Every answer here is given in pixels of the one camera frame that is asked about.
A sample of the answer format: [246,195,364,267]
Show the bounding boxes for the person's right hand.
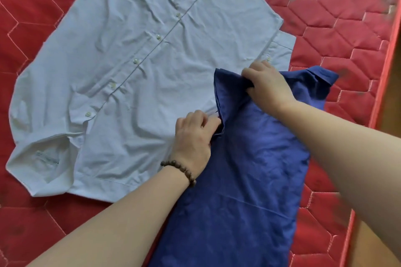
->
[241,60,298,118]

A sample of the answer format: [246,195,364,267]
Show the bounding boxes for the person's left hand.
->
[169,109,222,180]

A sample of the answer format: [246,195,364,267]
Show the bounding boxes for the dark blue shirt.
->
[147,65,340,267]

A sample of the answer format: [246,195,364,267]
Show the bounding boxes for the red quilted mattress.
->
[0,0,401,267]

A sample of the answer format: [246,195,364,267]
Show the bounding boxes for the light blue shirt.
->
[5,0,297,204]

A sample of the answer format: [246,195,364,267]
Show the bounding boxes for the person's right forearm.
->
[275,99,401,263]

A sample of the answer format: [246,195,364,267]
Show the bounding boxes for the person's left forearm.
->
[26,166,192,267]

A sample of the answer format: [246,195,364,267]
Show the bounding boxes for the dark bead bracelet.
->
[160,160,197,188]

